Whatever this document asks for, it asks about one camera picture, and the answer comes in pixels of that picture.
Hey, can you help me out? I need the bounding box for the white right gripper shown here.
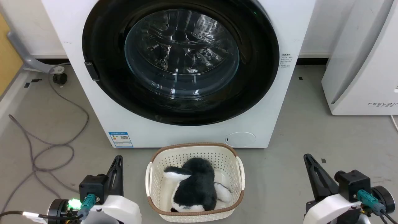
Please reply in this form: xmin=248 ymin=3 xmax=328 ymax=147
xmin=303 ymin=154 xmax=363 ymax=224

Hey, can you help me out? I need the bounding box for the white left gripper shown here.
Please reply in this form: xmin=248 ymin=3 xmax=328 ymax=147
xmin=83 ymin=155 xmax=142 ymax=224

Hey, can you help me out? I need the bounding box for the white front-load washing machine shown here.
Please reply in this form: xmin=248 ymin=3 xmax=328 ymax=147
xmin=41 ymin=0 xmax=317 ymax=148

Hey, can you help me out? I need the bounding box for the round black glass washer door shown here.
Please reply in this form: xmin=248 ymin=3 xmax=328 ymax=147
xmin=82 ymin=0 xmax=280 ymax=126

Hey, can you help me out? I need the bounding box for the cream plastic laundry basket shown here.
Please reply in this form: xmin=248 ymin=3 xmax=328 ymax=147
xmin=145 ymin=143 xmax=245 ymax=223

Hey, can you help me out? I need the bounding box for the black and white plush toy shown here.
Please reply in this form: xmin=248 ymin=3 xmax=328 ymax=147
xmin=163 ymin=157 xmax=233 ymax=213

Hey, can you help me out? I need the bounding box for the black caster wheel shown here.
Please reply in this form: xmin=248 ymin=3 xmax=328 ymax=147
xmin=52 ymin=73 xmax=68 ymax=85

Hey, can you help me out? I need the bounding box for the small printed text sticker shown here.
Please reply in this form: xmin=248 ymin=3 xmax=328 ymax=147
xmin=281 ymin=53 xmax=293 ymax=68

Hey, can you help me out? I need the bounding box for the white air purifier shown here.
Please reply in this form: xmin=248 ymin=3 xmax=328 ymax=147
xmin=321 ymin=0 xmax=398 ymax=116

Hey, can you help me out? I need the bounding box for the grey chair base leg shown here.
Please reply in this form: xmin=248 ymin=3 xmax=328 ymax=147
xmin=7 ymin=31 xmax=64 ymax=74

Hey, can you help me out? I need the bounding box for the yellow wooden panel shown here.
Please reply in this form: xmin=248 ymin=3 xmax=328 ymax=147
xmin=0 ymin=13 xmax=24 ymax=97

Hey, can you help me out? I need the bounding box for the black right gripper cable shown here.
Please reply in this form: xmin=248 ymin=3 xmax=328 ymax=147
xmin=356 ymin=189 xmax=398 ymax=224

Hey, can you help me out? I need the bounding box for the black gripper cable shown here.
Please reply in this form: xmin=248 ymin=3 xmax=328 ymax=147
xmin=356 ymin=189 xmax=398 ymax=224
xmin=0 ymin=194 xmax=97 ymax=222

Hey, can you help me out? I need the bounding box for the grey cable on floor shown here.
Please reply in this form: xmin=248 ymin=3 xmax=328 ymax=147
xmin=0 ymin=63 xmax=90 ymax=213

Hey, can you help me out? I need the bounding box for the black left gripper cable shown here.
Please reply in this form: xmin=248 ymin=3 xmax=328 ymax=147
xmin=0 ymin=194 xmax=97 ymax=222

